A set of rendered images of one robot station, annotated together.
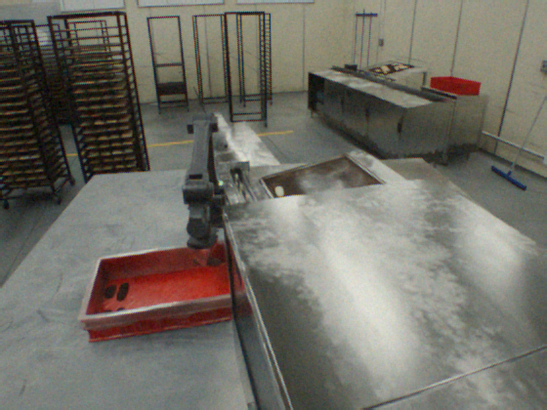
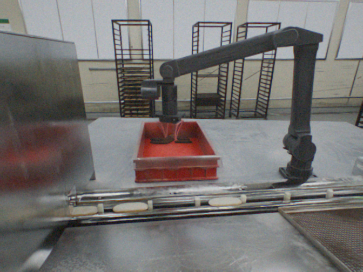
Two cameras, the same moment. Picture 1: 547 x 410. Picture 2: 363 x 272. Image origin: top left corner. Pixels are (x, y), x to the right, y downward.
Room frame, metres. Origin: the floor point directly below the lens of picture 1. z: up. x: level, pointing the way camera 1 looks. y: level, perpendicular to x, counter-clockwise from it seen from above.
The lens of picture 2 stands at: (1.10, -0.55, 1.27)
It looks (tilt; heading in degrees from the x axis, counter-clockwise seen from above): 21 degrees down; 99
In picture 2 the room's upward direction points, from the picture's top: straight up
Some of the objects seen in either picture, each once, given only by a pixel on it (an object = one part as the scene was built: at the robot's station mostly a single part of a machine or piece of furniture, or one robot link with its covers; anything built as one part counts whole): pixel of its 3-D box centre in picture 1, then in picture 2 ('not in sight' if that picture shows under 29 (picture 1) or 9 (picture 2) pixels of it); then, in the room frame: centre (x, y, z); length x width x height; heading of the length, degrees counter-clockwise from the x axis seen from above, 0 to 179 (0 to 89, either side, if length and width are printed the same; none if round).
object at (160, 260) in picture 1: (164, 285); (173, 144); (0.94, 0.36, 0.88); 0.49 x 0.34 x 0.10; 103
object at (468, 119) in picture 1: (447, 124); not in sight; (4.52, -2.26, 0.44); 0.70 x 0.55 x 0.87; 15
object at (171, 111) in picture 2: (201, 229); (169, 108); (0.96, 0.22, 1.08); 0.10 x 0.07 x 0.07; 165
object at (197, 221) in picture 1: (198, 209); (158, 82); (0.92, 0.21, 1.17); 0.11 x 0.09 x 0.12; 5
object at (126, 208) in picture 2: not in sight; (130, 206); (0.89, -0.06, 0.86); 0.10 x 0.04 x 0.01; 15
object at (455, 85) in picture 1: (454, 85); not in sight; (4.52, -2.26, 0.94); 0.51 x 0.36 x 0.13; 19
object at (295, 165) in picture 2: (215, 214); (299, 167); (1.46, 0.26, 0.86); 0.12 x 0.09 x 0.08; 5
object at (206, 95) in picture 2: not in sight; (208, 76); (1.05, 3.73, 0.89); 0.60 x 0.59 x 1.78; 15
